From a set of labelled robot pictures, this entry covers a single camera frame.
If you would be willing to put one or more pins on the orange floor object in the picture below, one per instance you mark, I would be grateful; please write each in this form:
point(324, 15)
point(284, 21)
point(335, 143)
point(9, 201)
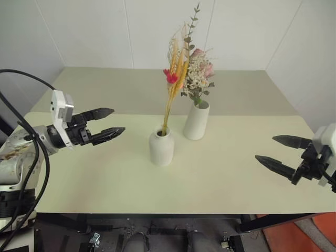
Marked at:
point(283, 239)

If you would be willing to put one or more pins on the dark rounded shape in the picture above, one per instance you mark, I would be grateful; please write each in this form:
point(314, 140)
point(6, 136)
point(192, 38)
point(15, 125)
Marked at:
point(137, 242)

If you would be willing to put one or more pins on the white tapered vase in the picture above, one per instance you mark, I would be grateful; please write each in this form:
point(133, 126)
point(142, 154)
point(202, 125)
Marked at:
point(195, 123)

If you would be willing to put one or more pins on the small metal clamp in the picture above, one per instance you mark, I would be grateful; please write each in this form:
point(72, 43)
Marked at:
point(95, 238)
point(225, 240)

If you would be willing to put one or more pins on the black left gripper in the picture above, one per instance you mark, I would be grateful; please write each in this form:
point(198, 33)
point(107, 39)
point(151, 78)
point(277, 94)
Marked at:
point(77, 132)

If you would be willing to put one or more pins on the pink rose eucalyptus bouquet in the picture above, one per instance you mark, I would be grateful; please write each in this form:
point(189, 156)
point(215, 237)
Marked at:
point(200, 74)

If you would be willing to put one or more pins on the black table frame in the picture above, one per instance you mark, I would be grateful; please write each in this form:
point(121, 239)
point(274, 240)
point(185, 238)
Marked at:
point(275, 222)

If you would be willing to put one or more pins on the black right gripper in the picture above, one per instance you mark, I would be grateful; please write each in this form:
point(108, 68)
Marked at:
point(309, 165)

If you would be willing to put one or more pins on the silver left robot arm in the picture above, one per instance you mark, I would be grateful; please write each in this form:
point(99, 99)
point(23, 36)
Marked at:
point(15, 162)

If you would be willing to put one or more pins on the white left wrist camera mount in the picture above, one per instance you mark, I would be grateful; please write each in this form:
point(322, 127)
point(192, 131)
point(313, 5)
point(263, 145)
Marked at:
point(59, 101)

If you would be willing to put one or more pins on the yellow wheat bouquet red flower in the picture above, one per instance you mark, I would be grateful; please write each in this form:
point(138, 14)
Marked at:
point(175, 78)

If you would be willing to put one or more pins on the white bottle-shaped vase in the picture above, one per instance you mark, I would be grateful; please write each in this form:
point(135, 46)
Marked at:
point(161, 149)

